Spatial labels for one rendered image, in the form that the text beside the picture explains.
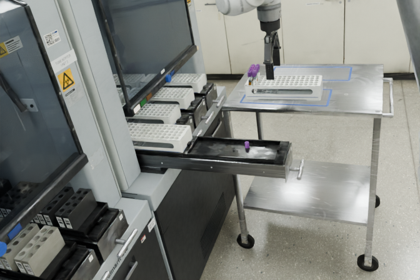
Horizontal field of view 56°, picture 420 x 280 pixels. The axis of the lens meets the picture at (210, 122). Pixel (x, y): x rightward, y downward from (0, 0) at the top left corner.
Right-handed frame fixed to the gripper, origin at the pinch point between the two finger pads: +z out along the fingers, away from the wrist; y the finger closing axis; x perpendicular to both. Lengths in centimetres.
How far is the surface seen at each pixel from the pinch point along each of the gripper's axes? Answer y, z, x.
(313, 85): -5.0, 4.7, -15.8
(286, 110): -12.7, 11.5, -6.5
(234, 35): 190, 46, 74
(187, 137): -38.7, 8.5, 23.8
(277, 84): -2.9, 5.1, -1.9
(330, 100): -5.1, 10.9, -22.1
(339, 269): -14, 93, -26
